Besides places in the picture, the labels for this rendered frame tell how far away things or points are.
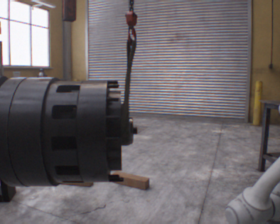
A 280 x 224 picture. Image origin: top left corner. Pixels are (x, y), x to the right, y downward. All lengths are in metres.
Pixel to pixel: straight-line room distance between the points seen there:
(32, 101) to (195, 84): 5.57
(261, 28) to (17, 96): 5.97
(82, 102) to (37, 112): 0.19
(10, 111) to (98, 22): 6.66
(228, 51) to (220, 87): 0.94
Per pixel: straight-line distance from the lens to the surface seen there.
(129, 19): 1.16
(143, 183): 2.43
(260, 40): 6.42
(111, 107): 1.05
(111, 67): 7.17
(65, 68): 8.01
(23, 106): 1.05
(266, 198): 0.85
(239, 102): 6.31
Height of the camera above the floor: 1.13
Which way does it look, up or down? 9 degrees down
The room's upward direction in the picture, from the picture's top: straight up
